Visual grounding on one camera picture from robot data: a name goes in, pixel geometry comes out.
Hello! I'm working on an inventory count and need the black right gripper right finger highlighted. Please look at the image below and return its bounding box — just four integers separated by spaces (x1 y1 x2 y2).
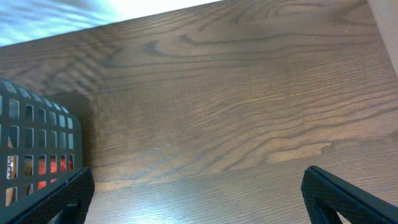
301 166 397 224

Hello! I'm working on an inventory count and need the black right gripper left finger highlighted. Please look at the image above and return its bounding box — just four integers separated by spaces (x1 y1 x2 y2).
1 167 95 223

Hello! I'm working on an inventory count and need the orange and tan cracker pack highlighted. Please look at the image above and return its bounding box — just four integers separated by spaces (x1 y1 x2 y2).
32 154 75 190

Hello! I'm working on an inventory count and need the grey plastic slotted basket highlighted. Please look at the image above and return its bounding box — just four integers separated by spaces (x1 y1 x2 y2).
1 79 83 209

